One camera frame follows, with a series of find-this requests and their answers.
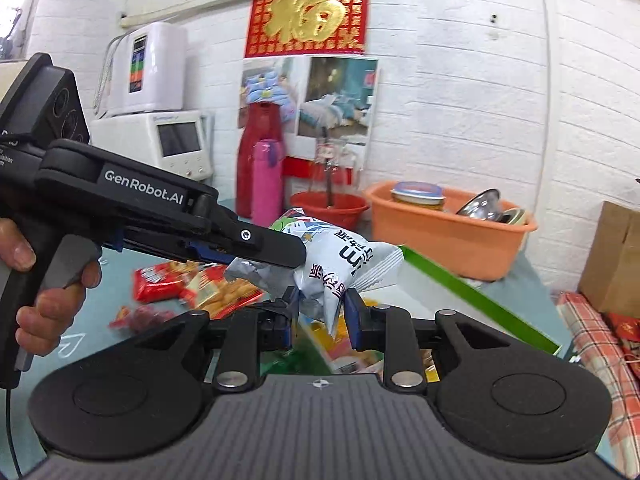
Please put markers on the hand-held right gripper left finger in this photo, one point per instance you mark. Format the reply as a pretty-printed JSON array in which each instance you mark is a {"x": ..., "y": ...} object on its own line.
[{"x": 292, "y": 312}]

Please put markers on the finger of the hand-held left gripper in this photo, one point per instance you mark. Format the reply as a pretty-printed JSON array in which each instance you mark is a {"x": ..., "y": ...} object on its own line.
[
  {"x": 207, "y": 252},
  {"x": 265, "y": 247}
]

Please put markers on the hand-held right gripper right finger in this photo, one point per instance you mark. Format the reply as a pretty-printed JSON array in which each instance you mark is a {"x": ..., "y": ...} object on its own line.
[{"x": 351, "y": 320}]

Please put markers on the white and blue snack packet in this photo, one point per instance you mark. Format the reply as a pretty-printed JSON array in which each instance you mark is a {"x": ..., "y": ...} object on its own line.
[{"x": 340, "y": 260}]

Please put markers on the green cardboard box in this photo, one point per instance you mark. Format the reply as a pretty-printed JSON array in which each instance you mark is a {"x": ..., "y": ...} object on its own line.
[{"x": 475, "y": 300}]

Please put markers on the red packet of fried snacks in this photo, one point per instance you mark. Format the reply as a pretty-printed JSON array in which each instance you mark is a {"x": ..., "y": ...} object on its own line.
[{"x": 225, "y": 292}]

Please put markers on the person's left hand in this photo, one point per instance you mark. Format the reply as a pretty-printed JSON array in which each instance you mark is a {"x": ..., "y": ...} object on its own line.
[{"x": 45, "y": 325}]

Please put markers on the pink bottle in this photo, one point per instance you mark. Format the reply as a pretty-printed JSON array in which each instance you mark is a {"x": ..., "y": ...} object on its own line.
[{"x": 267, "y": 185}]

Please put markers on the red plastic basin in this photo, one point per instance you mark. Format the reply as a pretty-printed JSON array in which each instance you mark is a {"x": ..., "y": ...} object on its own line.
[{"x": 330, "y": 210}]

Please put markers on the white appliance with screen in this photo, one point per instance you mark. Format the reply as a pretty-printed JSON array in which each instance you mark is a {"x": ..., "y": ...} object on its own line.
[{"x": 150, "y": 140}]

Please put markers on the red box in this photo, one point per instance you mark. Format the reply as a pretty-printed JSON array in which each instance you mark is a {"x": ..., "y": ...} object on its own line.
[{"x": 300, "y": 166}]

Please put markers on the red thermos jug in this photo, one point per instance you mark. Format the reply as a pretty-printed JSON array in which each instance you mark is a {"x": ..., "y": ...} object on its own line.
[{"x": 250, "y": 160}]

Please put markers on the clear packet of dark dates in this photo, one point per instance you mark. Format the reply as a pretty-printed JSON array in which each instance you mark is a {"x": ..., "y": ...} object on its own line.
[{"x": 137, "y": 319}]

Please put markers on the teal tablecloth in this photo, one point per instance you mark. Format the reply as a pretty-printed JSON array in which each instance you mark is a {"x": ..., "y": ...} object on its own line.
[{"x": 117, "y": 290}]

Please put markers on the glass pitcher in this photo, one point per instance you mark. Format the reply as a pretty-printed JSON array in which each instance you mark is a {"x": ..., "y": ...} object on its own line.
[{"x": 332, "y": 170}]

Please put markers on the orange plastic basin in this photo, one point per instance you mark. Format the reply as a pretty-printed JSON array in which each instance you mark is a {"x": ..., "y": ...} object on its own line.
[{"x": 450, "y": 245}]

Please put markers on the blue lid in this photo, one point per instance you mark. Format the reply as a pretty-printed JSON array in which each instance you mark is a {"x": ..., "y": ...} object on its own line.
[{"x": 417, "y": 192}]

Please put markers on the metal bowl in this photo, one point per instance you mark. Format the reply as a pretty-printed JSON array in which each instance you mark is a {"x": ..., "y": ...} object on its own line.
[{"x": 480, "y": 205}]

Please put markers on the red plaid cloth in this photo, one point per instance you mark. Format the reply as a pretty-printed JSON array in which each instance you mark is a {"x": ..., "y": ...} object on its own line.
[{"x": 595, "y": 340}]

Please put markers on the brown cardboard box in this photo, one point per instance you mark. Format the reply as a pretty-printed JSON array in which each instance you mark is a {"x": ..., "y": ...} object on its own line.
[{"x": 615, "y": 260}]

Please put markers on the red envelopes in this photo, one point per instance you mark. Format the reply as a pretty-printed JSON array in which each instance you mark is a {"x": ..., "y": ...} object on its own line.
[{"x": 625, "y": 340}]

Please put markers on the white wall water purifier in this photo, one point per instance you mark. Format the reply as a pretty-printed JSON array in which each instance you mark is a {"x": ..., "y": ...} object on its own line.
[{"x": 150, "y": 65}]

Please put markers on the bedding wall poster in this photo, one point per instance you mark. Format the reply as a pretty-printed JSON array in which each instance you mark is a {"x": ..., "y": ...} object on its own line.
[{"x": 340, "y": 95}]

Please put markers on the red and gold wall decoration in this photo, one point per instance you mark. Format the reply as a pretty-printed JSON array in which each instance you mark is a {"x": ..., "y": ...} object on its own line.
[{"x": 307, "y": 15}]

